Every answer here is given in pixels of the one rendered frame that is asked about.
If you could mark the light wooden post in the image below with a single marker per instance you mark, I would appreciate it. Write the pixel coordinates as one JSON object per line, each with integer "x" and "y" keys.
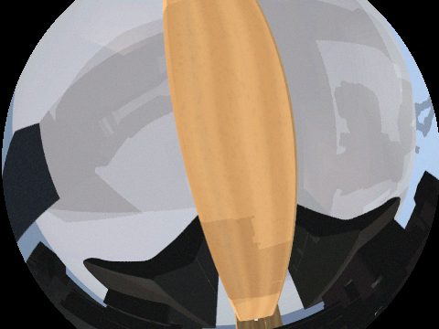
{"x": 269, "y": 322}

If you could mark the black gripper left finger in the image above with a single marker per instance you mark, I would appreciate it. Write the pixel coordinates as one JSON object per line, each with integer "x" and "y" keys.
{"x": 183, "y": 274}

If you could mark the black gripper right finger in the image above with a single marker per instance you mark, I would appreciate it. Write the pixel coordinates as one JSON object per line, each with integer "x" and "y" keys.
{"x": 323, "y": 246}

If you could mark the wooden board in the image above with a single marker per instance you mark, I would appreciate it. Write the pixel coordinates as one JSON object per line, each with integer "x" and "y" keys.
{"x": 236, "y": 129}

